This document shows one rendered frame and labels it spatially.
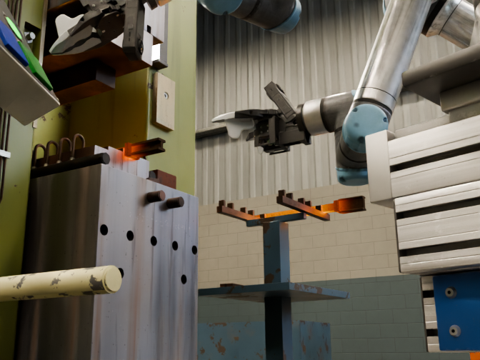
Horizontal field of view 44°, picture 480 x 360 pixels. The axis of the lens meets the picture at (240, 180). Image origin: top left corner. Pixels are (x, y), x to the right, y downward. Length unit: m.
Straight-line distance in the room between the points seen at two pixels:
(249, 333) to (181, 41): 3.37
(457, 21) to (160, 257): 0.86
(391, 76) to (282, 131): 0.29
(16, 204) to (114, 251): 0.26
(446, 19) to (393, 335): 7.82
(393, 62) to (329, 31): 9.46
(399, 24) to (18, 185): 0.91
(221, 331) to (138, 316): 3.80
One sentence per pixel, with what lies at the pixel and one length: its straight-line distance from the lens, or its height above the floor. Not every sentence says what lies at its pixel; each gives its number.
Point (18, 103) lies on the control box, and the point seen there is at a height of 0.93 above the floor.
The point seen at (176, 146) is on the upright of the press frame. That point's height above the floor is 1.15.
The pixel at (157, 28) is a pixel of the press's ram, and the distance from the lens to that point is 1.77.
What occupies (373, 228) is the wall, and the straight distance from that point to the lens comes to 9.19.
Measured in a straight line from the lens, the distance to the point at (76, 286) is 1.02.
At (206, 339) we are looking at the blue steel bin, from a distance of 5.27.
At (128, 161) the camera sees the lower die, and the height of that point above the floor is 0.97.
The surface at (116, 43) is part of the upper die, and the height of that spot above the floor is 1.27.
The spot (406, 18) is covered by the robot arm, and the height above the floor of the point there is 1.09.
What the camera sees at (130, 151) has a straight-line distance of 1.52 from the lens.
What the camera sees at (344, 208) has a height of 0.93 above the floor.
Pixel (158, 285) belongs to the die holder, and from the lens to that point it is 1.48.
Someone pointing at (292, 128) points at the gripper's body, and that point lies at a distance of 1.27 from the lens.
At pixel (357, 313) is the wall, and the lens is 9.15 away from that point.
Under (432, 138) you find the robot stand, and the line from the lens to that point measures 0.73.
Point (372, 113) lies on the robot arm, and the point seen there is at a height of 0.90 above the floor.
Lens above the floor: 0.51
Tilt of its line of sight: 16 degrees up
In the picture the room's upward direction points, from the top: 1 degrees counter-clockwise
